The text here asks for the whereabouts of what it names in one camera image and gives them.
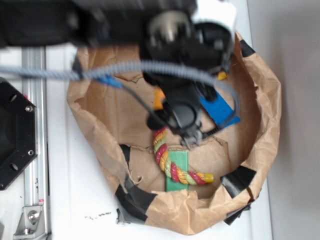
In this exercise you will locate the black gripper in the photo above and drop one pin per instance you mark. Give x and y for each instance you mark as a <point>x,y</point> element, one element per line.
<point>195,33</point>

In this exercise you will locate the yellow rubber duck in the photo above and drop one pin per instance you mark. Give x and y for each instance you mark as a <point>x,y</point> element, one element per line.
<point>222,75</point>

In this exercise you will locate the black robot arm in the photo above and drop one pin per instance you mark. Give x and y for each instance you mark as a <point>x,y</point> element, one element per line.
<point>92,24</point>

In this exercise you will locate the blue rectangular sponge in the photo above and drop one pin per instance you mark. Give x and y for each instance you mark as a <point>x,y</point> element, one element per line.
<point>219,110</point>

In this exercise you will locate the green rectangular sponge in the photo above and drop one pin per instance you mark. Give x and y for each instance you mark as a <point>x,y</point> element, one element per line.
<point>179,160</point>

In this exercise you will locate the brown paper bag container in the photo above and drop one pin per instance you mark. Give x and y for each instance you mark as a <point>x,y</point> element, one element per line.
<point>239,156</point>

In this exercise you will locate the multicolour twisted rope toy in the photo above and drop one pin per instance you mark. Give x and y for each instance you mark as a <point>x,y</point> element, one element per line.
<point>170,168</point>

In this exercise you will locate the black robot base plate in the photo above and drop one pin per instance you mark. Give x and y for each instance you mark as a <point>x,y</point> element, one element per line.
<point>18,145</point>

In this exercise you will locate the metal corner bracket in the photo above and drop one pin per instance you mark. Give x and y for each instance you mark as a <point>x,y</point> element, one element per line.
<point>31,224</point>

